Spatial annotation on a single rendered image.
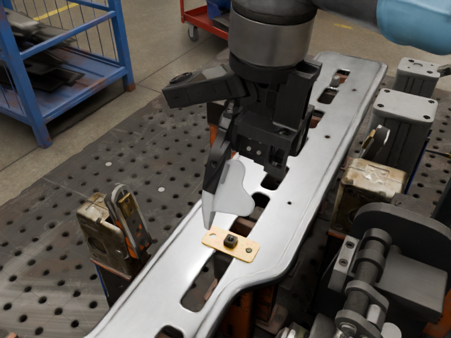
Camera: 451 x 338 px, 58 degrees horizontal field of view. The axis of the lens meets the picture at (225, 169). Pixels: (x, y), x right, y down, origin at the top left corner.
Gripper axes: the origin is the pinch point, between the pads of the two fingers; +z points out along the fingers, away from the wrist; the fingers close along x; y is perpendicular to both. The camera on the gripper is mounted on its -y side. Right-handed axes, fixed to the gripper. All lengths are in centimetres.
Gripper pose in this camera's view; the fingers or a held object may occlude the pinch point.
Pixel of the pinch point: (231, 188)
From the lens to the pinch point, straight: 53.1
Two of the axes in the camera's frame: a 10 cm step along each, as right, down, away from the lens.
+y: 8.8, 3.7, -3.0
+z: -0.7, 7.2, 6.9
